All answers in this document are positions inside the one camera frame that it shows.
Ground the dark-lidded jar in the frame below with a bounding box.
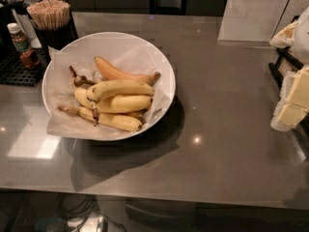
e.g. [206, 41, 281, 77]
[10, 0, 27, 15]
[23, 0, 42, 15]

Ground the black grid mat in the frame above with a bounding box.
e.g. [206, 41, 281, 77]
[0, 45, 49, 86]

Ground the orange-tinted back banana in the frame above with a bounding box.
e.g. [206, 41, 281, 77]
[94, 56, 161, 86]

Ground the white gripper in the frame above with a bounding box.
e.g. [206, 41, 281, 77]
[269, 7, 309, 131]

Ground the small dark red jar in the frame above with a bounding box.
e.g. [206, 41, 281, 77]
[20, 49, 40, 70]

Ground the small sauce bottle white cap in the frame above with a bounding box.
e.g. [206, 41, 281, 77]
[7, 22, 30, 53]

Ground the white bowl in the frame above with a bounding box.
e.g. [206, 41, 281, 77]
[41, 31, 177, 142]

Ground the black cup of wooden sticks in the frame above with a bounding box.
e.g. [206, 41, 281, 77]
[26, 0, 78, 59]

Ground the yellow banana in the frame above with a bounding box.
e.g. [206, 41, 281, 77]
[86, 79, 155, 102]
[73, 87, 153, 113]
[58, 105, 143, 131]

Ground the brown banana stem piece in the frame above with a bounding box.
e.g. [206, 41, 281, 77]
[69, 66, 95, 87]

